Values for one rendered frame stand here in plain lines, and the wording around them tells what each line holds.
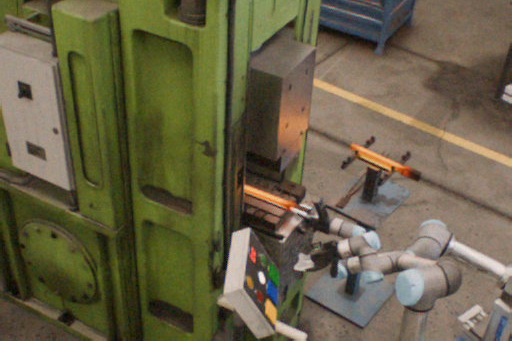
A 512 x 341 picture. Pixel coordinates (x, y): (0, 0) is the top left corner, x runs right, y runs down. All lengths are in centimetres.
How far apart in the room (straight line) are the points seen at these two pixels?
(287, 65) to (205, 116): 40
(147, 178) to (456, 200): 267
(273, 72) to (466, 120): 348
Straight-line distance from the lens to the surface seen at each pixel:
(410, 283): 245
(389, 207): 384
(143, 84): 292
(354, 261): 319
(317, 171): 524
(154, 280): 360
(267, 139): 297
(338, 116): 587
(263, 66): 285
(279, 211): 334
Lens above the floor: 316
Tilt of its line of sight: 40 degrees down
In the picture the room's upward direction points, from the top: 3 degrees clockwise
